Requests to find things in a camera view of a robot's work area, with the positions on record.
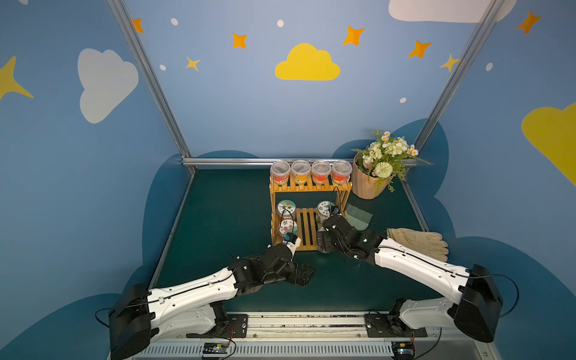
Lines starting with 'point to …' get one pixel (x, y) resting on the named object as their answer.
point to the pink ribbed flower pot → (365, 186)
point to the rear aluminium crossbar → (190, 162)
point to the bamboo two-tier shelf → (306, 217)
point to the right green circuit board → (403, 350)
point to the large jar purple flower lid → (287, 226)
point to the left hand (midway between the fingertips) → (307, 264)
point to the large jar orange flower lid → (286, 210)
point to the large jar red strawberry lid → (321, 240)
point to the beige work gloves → (429, 244)
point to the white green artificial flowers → (388, 159)
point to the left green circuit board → (215, 347)
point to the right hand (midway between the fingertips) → (330, 233)
